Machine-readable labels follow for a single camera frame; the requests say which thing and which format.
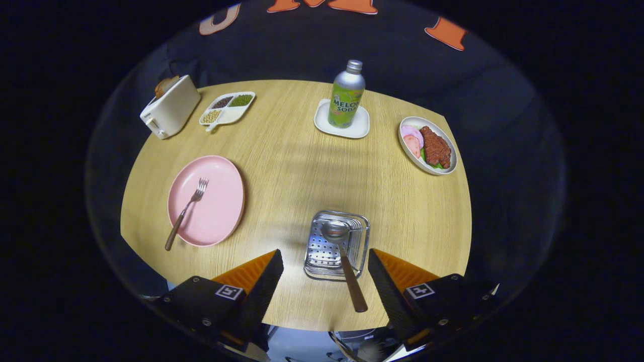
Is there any green lettuce leaf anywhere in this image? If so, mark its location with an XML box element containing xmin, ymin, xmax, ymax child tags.
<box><xmin>422</xmin><ymin>148</ymin><xmax>446</xmax><ymax>170</ymax></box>

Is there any metal wire cutlery basket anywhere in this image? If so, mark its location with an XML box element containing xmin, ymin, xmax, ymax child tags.
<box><xmin>303</xmin><ymin>210</ymin><xmax>371</xmax><ymax>282</ymax></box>

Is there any cream toaster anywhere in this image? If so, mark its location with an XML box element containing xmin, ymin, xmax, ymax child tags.
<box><xmin>139</xmin><ymin>75</ymin><xmax>201</xmax><ymax>140</ymax></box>

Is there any wooden handled fork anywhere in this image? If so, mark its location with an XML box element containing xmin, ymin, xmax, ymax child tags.
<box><xmin>165</xmin><ymin>177</ymin><xmax>209</xmax><ymax>251</ymax></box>

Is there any green soda bottle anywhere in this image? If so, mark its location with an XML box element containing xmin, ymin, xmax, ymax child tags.
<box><xmin>328</xmin><ymin>59</ymin><xmax>366</xmax><ymax>129</ymax></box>

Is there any wooden handled spoon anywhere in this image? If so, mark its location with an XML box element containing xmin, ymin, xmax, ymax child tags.
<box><xmin>321</xmin><ymin>220</ymin><xmax>369</xmax><ymax>313</ymax></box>

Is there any white oval plate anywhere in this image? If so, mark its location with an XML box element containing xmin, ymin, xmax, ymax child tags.
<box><xmin>398</xmin><ymin>116</ymin><xmax>458</xmax><ymax>175</ymax></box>

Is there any white square coaster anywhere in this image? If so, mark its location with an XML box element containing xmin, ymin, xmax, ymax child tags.
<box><xmin>313</xmin><ymin>99</ymin><xmax>370</xmax><ymax>139</ymax></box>

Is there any white divided dish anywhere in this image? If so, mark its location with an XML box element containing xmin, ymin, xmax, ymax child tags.
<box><xmin>199</xmin><ymin>92</ymin><xmax>256</xmax><ymax>133</ymax></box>

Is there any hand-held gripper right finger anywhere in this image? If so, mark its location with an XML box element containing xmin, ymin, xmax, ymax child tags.
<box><xmin>367</xmin><ymin>248</ymin><xmax>501</xmax><ymax>352</ymax></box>

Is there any black backdrop cloth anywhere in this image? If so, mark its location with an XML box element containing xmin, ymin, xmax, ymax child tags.
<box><xmin>86</xmin><ymin>0</ymin><xmax>567</xmax><ymax>322</ymax></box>

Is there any pink round plate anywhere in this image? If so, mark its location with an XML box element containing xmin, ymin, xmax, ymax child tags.
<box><xmin>167</xmin><ymin>155</ymin><xmax>246</xmax><ymax>247</ymax></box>

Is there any brown fried meat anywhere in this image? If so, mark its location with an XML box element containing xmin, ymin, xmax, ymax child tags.
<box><xmin>419</xmin><ymin>126</ymin><xmax>452</xmax><ymax>169</ymax></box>

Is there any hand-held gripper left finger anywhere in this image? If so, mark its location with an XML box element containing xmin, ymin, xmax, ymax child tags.
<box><xmin>151</xmin><ymin>249</ymin><xmax>285</xmax><ymax>352</ymax></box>

